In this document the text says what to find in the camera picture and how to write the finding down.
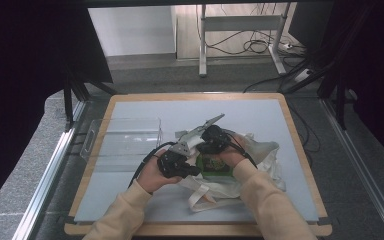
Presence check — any hand-held gripper black cable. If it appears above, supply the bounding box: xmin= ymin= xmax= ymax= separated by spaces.
xmin=127 ymin=141 xmax=178 ymax=188
xmin=224 ymin=130 xmax=259 ymax=168

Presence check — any tangle of black floor cables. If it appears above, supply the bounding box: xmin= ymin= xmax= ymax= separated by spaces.
xmin=204 ymin=29 xmax=306 ymax=57

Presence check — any black metal stand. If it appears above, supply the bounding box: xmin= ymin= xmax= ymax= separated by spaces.
xmin=279 ymin=6 xmax=376 ymax=132
xmin=60 ymin=63 xmax=118 ymax=132

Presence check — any white metal desk frame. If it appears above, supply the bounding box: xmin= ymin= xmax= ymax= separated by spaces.
xmin=197 ymin=3 xmax=288 ymax=78

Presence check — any dark curtain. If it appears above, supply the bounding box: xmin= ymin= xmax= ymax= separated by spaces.
xmin=0 ymin=0 xmax=114 ymax=218
xmin=326 ymin=0 xmax=384 ymax=172

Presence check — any white power strip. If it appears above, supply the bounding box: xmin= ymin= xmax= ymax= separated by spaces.
xmin=293 ymin=67 xmax=313 ymax=83

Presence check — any white table mat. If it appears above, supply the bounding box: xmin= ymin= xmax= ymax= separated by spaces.
xmin=74 ymin=98 xmax=320 ymax=225

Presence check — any person's right hand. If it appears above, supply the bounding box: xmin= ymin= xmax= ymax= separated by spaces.
xmin=217 ymin=134 xmax=250 ymax=169

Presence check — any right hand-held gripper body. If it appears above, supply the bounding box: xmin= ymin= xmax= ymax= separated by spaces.
xmin=174 ymin=113 xmax=232 ymax=155

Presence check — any clear plastic container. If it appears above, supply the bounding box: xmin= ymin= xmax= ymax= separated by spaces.
xmin=79 ymin=117 xmax=165 ymax=168

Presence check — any green snack packet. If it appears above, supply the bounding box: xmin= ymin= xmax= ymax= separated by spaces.
xmin=194 ymin=152 xmax=235 ymax=178

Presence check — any white patterned tote bag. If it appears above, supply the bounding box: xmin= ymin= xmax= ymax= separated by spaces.
xmin=175 ymin=130 xmax=287 ymax=214

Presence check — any thin black cable beside table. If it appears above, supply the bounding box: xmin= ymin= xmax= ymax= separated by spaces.
xmin=287 ymin=99 xmax=322 ymax=168

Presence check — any person's left hand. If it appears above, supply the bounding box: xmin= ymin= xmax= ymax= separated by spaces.
xmin=136 ymin=149 xmax=183 ymax=195

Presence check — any right hand-held gripper black cable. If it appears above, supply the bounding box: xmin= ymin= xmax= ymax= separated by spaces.
xmin=224 ymin=130 xmax=259 ymax=168

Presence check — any aluminium rail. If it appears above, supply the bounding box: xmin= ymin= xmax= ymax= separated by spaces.
xmin=11 ymin=99 xmax=88 ymax=240
xmin=319 ymin=97 xmax=384 ymax=240

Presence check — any left hand-held gripper black cable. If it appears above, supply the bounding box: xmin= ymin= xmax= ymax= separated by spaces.
xmin=127 ymin=141 xmax=178 ymax=188

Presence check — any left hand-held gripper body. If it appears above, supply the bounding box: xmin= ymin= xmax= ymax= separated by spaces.
xmin=156 ymin=139 xmax=195 ymax=179

